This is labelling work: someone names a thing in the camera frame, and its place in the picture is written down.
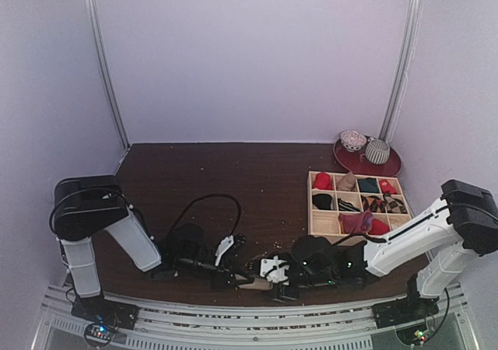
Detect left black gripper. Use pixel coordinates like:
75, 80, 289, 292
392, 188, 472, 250
175, 256, 251, 294

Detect beige striped long sock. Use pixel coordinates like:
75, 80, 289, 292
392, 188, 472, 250
235, 266, 273, 291

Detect black sock white stripes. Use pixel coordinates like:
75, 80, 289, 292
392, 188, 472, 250
312, 193, 334, 211

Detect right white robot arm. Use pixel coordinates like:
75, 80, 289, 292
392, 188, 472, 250
247, 180, 497, 320

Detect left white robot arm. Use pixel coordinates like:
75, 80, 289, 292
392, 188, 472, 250
49, 175, 254, 322

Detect maroon rolled sock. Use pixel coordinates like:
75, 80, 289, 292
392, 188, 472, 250
338, 212, 374, 234

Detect wooden compartment box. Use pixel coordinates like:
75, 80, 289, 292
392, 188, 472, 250
307, 170, 411, 241

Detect black striped sock in box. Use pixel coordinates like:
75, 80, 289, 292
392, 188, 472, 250
337, 198, 362, 212

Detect red sock lower compartment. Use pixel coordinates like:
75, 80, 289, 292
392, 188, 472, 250
369, 219, 391, 236

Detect tan rolled sock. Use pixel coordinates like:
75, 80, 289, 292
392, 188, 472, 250
336, 172, 357, 192

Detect dark teal rolled sock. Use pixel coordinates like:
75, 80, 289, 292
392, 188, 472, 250
357, 177, 380, 194

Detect argyle patterned rolled sock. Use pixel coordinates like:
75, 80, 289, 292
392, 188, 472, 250
360, 194, 408, 214

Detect red patterned rolled sock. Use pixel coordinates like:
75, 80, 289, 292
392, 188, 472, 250
379, 179, 398, 194

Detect red round plate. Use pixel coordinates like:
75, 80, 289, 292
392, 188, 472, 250
332, 140, 402, 177

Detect white dotted bowl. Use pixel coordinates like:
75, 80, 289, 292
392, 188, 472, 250
340, 130, 367, 152

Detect grey striped cup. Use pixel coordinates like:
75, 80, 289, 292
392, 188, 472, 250
365, 138, 391, 165

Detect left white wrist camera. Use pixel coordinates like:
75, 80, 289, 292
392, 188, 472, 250
214, 234, 234, 267

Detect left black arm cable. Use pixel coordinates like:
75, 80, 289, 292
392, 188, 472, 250
167, 194, 241, 246

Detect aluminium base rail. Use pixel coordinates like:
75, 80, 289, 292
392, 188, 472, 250
28, 284, 486, 349

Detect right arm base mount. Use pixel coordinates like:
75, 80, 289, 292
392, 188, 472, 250
372, 297, 439, 347

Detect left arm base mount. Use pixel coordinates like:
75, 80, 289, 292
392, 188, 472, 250
71, 300, 139, 349

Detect right aluminium frame post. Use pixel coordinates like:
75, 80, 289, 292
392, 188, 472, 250
379, 0, 423, 144

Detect aluminium frame post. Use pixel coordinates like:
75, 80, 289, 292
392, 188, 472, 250
84, 0, 131, 151
379, 0, 423, 144

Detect left aluminium frame post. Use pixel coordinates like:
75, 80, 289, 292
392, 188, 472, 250
84, 0, 131, 151

